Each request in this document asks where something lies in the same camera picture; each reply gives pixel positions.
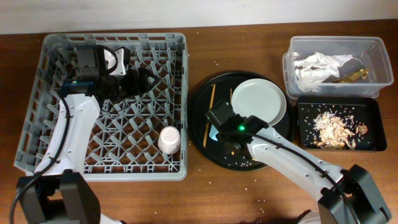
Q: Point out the grey plate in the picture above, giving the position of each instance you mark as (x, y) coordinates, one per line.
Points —
(261, 98)

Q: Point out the grey dishwasher rack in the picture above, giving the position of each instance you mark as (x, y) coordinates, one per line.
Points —
(123, 144)

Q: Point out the round black tray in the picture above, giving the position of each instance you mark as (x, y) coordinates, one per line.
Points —
(217, 88)

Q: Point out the white napkin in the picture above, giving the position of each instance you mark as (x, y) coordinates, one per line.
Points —
(317, 68)

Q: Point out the pink cup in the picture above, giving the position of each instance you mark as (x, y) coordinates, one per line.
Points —
(169, 140)

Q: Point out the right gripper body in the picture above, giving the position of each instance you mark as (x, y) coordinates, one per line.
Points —
(224, 133)

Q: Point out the light blue cup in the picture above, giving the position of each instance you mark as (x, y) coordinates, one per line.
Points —
(213, 133)

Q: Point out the clear plastic bin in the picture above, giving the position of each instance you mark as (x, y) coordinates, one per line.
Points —
(368, 52)

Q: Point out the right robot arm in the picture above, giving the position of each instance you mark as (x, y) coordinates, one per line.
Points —
(343, 196)

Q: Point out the food scraps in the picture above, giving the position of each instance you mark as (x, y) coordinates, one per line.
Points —
(335, 132)

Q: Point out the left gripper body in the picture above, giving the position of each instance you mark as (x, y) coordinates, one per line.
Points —
(129, 84)

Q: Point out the brown snack wrapper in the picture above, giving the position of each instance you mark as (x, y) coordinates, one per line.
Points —
(353, 77)

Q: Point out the black rectangular tray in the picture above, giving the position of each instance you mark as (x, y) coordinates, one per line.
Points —
(364, 110)

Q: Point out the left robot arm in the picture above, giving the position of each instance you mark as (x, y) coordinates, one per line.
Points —
(57, 191)

